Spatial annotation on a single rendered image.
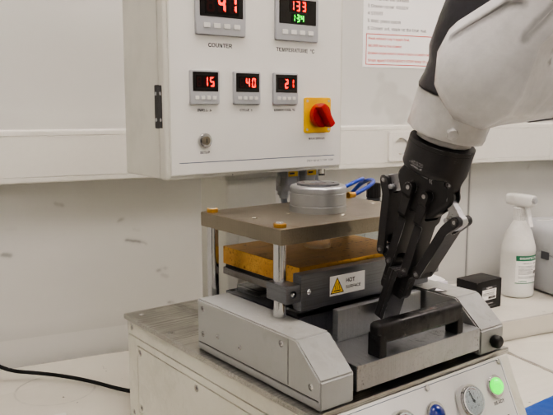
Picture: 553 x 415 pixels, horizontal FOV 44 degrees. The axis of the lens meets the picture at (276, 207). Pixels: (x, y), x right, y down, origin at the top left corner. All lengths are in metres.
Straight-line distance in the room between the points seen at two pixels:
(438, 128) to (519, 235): 1.01
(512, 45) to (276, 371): 0.44
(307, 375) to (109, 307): 0.78
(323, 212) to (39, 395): 0.65
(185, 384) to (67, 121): 0.64
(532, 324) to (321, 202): 0.83
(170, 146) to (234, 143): 0.11
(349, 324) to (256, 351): 0.12
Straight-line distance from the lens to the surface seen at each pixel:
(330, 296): 0.85
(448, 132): 0.74
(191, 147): 0.97
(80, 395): 1.29
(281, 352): 0.79
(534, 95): 0.63
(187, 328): 1.03
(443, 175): 0.77
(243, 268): 0.93
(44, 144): 1.35
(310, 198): 0.91
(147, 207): 1.45
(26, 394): 1.33
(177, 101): 0.96
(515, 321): 1.60
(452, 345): 0.90
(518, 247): 1.74
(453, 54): 0.62
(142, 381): 1.11
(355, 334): 0.87
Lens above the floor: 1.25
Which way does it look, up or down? 8 degrees down
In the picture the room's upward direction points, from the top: straight up
